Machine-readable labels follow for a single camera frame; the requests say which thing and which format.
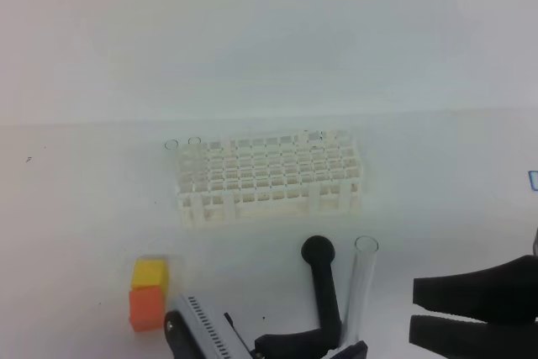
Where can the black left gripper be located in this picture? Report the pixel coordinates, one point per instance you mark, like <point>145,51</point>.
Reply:
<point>308,344</point>

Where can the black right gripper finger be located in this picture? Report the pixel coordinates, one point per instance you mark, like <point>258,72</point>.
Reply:
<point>505,293</point>
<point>459,339</point>

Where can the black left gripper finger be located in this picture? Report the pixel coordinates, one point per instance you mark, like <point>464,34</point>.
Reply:
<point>356,351</point>

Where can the clear glass test tube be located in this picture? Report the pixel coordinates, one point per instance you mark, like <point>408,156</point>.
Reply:
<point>366,248</point>

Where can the white test tube rack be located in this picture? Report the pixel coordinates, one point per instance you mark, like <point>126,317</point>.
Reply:
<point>300,173</point>

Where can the clear test tube far left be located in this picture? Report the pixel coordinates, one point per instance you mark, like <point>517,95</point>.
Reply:
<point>171,151</point>

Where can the black plastic scoop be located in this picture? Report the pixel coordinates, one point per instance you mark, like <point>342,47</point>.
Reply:
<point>319,253</point>

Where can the blue square marker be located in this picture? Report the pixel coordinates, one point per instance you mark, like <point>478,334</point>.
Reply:
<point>533,177</point>

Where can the orange foam cube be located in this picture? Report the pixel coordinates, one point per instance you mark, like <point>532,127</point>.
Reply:
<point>146,309</point>

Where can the yellow foam cube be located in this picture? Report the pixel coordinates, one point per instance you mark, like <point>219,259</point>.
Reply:
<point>150,272</point>

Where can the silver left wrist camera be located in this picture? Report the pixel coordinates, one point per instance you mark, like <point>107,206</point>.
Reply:
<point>213,332</point>

